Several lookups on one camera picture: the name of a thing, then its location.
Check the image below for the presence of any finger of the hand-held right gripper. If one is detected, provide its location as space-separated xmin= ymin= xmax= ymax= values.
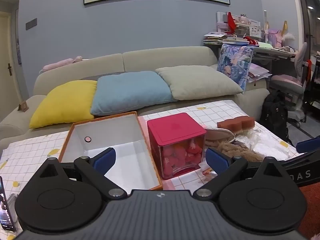
xmin=280 ymin=150 xmax=320 ymax=167
xmin=296 ymin=135 xmax=320 ymax=153

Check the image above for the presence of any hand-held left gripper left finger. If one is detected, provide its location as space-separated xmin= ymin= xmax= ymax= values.
xmin=35 ymin=147 xmax=127 ymax=200

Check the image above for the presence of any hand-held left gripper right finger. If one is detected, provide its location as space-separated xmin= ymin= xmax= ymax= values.
xmin=192 ymin=147 xmax=290 ymax=202

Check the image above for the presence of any beige fabric pouch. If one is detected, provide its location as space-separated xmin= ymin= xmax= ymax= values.
xmin=205 ymin=127 xmax=235 ymax=142

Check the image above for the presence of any brown plush toy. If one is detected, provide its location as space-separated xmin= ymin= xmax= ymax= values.
xmin=205 ymin=140 xmax=264 ymax=163

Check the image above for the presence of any orange-edged white cardboard box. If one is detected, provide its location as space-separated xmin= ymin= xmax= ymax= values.
xmin=58 ymin=111 xmax=163 ymax=190

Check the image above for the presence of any white plastic bag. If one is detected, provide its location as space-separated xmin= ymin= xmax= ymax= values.
xmin=235 ymin=129 xmax=298 ymax=160

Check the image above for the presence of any brown sponge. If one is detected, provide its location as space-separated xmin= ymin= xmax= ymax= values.
xmin=217 ymin=116 xmax=255 ymax=132

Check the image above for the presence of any black backpack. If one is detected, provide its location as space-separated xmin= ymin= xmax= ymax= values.
xmin=259 ymin=90 xmax=290 ymax=140

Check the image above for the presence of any white checkered tablecloth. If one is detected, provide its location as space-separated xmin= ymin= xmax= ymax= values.
xmin=0 ymin=99 xmax=307 ymax=240

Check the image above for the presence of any red-lidded clear storage box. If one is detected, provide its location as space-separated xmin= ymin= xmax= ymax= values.
xmin=147 ymin=112 xmax=207 ymax=180

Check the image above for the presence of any pink grey desk chair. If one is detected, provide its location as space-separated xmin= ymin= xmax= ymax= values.
xmin=270 ymin=42 xmax=308 ymax=128

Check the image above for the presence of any yellow pillow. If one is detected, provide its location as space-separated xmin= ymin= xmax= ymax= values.
xmin=29 ymin=80 xmax=98 ymax=129

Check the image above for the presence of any light blue pillow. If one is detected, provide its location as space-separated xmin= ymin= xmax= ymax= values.
xmin=90 ymin=71 xmax=178 ymax=117

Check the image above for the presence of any grey-green pillow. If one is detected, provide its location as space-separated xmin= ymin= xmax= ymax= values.
xmin=155 ymin=65 xmax=244 ymax=101

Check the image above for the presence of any blue patterned bag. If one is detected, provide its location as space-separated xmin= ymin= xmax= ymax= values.
xmin=216 ymin=43 xmax=255 ymax=90

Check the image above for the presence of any white study desk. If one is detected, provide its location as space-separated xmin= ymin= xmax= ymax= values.
xmin=251 ymin=42 xmax=300 ymax=64

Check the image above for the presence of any pink plush toy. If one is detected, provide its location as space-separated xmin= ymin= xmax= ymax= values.
xmin=39 ymin=56 xmax=83 ymax=74

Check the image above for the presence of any white fluffy toy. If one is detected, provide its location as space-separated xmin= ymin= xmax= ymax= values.
xmin=281 ymin=32 xmax=297 ymax=47

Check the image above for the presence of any black smartphone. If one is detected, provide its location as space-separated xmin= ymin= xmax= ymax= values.
xmin=0 ymin=176 xmax=17 ymax=233

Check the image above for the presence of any pink backpack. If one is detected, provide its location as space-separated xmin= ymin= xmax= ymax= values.
xmin=266 ymin=29 xmax=284 ymax=47

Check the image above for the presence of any beige sofa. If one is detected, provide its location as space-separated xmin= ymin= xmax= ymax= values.
xmin=0 ymin=45 xmax=270 ymax=143

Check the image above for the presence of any stack of books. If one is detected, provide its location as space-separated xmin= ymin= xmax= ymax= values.
xmin=203 ymin=32 xmax=250 ymax=46

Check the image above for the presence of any red hanging ornament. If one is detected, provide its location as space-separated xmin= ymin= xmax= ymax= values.
xmin=226 ymin=12 xmax=237 ymax=28

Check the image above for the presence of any cream door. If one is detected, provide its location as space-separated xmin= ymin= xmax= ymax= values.
xmin=0 ymin=11 xmax=22 ymax=100

